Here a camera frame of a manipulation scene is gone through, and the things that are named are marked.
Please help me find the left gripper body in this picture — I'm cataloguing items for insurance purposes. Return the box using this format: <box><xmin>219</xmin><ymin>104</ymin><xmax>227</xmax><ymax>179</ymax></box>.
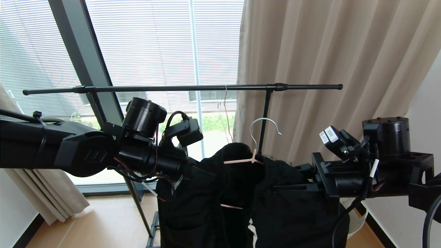
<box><xmin>152</xmin><ymin>143</ymin><xmax>189</xmax><ymax>177</ymax></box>

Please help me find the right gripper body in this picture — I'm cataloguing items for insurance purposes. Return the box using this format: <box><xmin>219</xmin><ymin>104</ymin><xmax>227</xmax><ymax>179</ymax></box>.
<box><xmin>312</xmin><ymin>152</ymin><xmax>376</xmax><ymax>207</ymax></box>

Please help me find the black drawstring garment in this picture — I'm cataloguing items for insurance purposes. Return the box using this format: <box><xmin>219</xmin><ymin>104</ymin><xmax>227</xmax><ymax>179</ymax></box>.
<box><xmin>157</xmin><ymin>143</ymin><xmax>350</xmax><ymax>248</ymax></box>

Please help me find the pink clothes hanger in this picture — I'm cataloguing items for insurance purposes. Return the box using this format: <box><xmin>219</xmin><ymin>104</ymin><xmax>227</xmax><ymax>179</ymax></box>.
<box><xmin>222</xmin><ymin>84</ymin><xmax>232</xmax><ymax>143</ymax></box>
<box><xmin>220</xmin><ymin>118</ymin><xmax>282</xmax><ymax>210</ymax></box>

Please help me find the white laundry basket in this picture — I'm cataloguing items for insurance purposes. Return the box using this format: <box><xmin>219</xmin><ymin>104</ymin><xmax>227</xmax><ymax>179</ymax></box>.
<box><xmin>345</xmin><ymin>201</ymin><xmax>368</xmax><ymax>239</ymax></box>

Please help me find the black clothes rack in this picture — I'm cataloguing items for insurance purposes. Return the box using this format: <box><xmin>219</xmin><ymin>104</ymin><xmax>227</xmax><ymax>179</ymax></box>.
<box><xmin>22</xmin><ymin>83</ymin><xmax>343</xmax><ymax>248</ymax></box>

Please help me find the beige curtain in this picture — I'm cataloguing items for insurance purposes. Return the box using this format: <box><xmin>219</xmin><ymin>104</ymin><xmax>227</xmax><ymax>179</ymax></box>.
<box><xmin>0</xmin><ymin>84</ymin><xmax>90</xmax><ymax>225</ymax></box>
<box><xmin>234</xmin><ymin>0</ymin><xmax>441</xmax><ymax>207</ymax></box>

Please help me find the window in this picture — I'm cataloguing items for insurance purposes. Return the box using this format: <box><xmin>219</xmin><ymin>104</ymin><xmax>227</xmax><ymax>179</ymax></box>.
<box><xmin>0</xmin><ymin>0</ymin><xmax>245</xmax><ymax>195</ymax></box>

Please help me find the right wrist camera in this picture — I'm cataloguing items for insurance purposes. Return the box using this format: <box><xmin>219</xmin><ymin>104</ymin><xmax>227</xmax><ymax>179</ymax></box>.
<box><xmin>319</xmin><ymin>126</ymin><xmax>371</xmax><ymax>161</ymax></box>

